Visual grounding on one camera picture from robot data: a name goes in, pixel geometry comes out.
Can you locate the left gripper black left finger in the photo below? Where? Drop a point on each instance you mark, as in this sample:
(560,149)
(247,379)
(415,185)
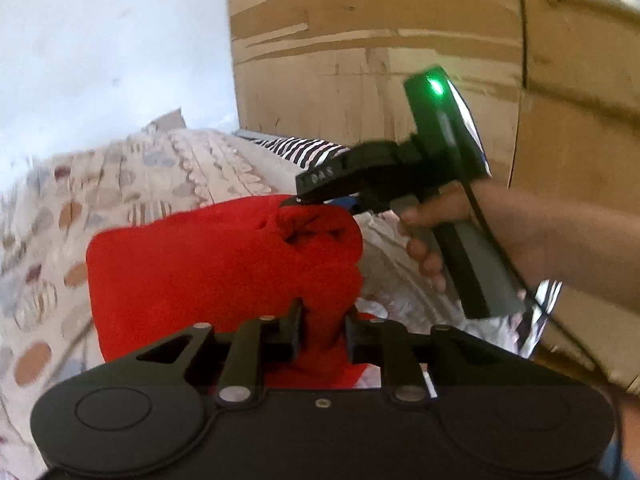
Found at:
(258,346)

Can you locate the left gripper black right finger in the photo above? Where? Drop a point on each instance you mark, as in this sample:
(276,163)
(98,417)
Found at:
(398,354)

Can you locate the red knit sweater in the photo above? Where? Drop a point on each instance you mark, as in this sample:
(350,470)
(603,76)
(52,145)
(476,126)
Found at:
(226,264)

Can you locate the person's right forearm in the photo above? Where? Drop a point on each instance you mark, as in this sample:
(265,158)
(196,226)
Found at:
(591,249)

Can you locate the black white striped bedsheet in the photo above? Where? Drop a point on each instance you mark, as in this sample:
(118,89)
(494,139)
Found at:
(304,153)

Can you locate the brown wooden wardrobe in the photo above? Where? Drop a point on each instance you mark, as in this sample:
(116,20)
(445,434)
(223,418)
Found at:
(494,145)

